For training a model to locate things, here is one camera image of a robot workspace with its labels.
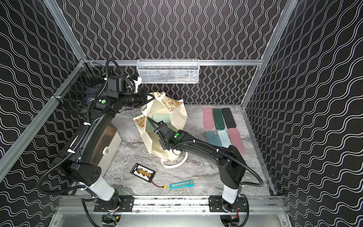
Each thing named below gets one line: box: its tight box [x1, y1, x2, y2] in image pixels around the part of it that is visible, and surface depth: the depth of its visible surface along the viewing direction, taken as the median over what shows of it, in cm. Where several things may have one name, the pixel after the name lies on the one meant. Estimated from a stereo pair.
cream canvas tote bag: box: [133, 91, 188, 169], surface depth 76 cm
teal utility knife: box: [168, 179, 195, 190], surface depth 83 cm
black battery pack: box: [129, 162, 156, 183], surface depth 85 cm
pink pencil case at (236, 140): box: [227, 127, 247, 156], surface depth 102 cm
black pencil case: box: [221, 107, 237, 129], surface depth 113 cm
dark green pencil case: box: [212, 108, 225, 130], surface depth 112 cm
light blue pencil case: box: [217, 130, 232, 149], surface depth 101 cm
